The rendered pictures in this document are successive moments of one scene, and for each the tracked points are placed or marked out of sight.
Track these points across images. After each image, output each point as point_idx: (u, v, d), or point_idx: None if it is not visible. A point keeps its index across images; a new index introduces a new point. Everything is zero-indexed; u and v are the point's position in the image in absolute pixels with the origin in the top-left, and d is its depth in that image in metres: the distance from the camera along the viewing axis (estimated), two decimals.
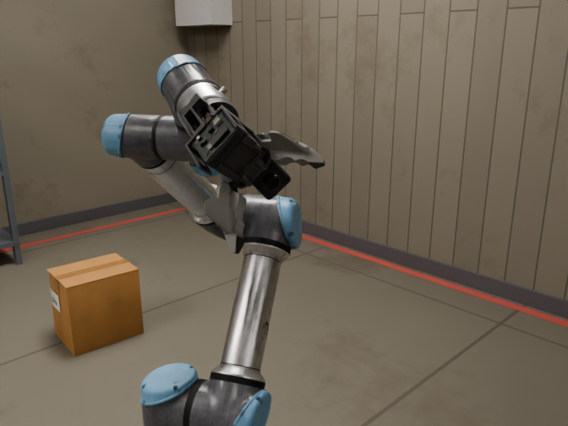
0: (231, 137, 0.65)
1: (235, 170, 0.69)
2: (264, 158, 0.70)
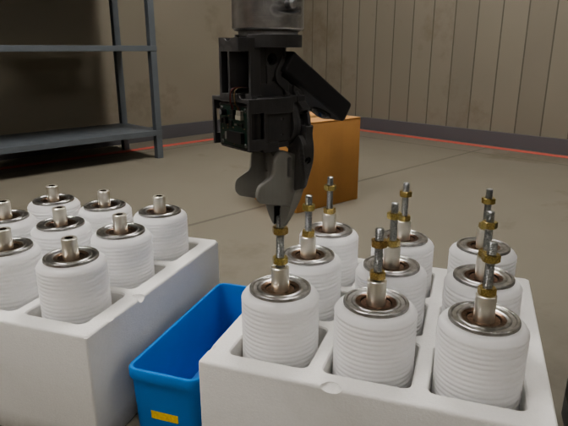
0: (243, 150, 0.56)
1: None
2: None
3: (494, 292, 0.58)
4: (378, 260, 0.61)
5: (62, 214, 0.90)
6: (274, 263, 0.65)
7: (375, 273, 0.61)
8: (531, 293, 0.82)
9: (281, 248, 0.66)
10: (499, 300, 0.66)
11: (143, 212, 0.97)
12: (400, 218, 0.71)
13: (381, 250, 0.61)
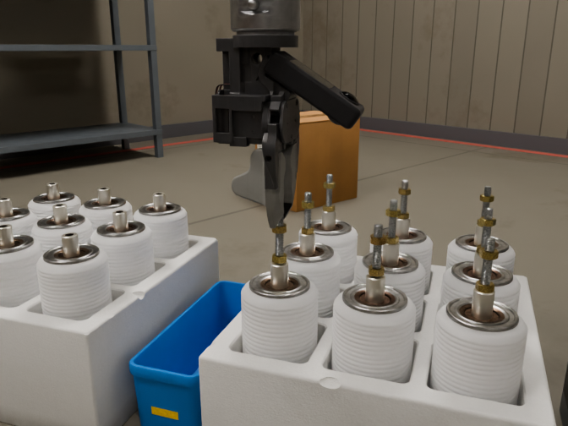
0: (222, 141, 0.62)
1: None
2: (284, 135, 0.60)
3: (491, 288, 0.58)
4: (377, 257, 0.61)
5: (62, 212, 0.90)
6: (280, 256, 0.67)
7: (374, 270, 0.62)
8: (528, 291, 0.82)
9: (281, 249, 0.65)
10: (497, 296, 0.66)
11: (143, 210, 0.97)
12: (399, 215, 0.72)
13: (379, 246, 0.62)
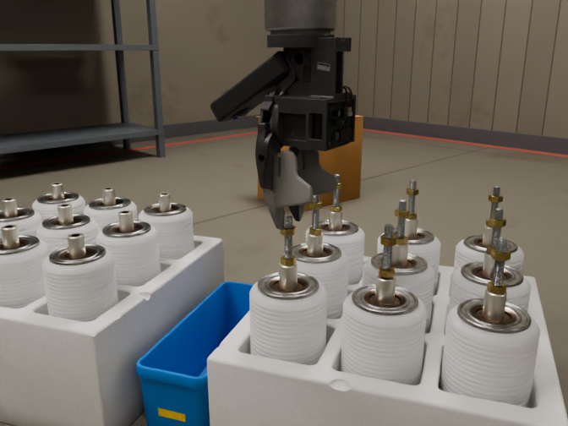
0: (345, 144, 0.60)
1: (295, 140, 0.59)
2: None
3: (504, 289, 0.58)
4: (387, 258, 0.61)
5: (68, 212, 0.90)
6: (293, 264, 0.65)
7: (384, 270, 0.61)
8: (537, 292, 0.82)
9: (285, 250, 0.65)
10: (507, 297, 0.66)
11: (149, 210, 0.97)
12: (407, 215, 0.71)
13: (390, 247, 0.61)
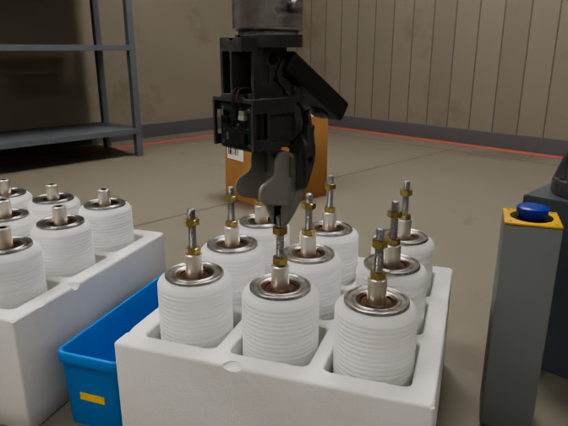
0: (247, 151, 0.56)
1: None
2: None
3: (383, 275, 0.61)
4: (279, 247, 0.65)
5: (6, 206, 0.93)
6: (188, 253, 0.69)
7: (276, 259, 0.65)
8: (450, 281, 0.85)
9: (193, 240, 0.69)
10: (401, 285, 0.69)
11: (88, 204, 1.01)
12: (314, 208, 0.75)
13: (283, 237, 0.65)
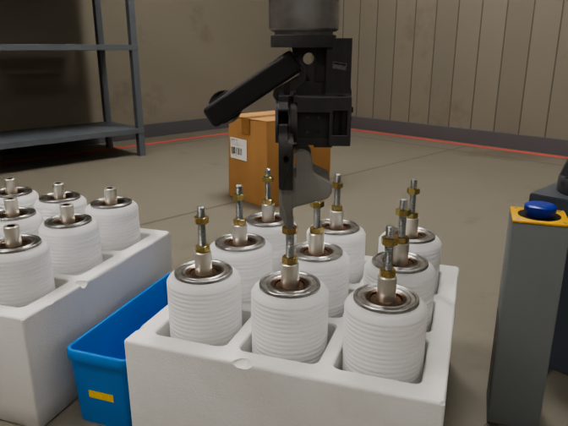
0: None
1: (304, 139, 0.60)
2: None
3: (392, 274, 0.61)
4: (287, 244, 0.66)
5: (13, 204, 0.94)
6: (197, 251, 0.69)
7: None
8: (456, 280, 0.86)
9: (202, 237, 0.70)
10: (409, 282, 0.69)
11: (95, 204, 1.01)
12: (322, 206, 0.75)
13: (289, 238, 0.65)
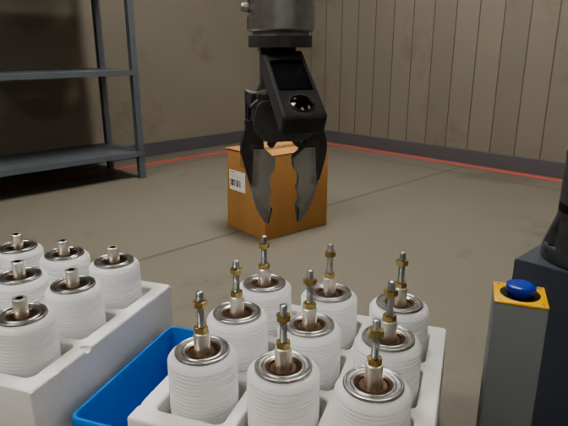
0: None
1: None
2: (271, 134, 0.61)
3: (379, 363, 0.66)
4: (283, 330, 0.70)
5: (20, 268, 0.98)
6: (196, 332, 0.73)
7: None
8: (444, 345, 0.90)
9: (201, 319, 0.74)
10: (396, 362, 0.74)
11: (98, 262, 1.05)
12: (314, 284, 0.79)
13: (281, 325, 0.69)
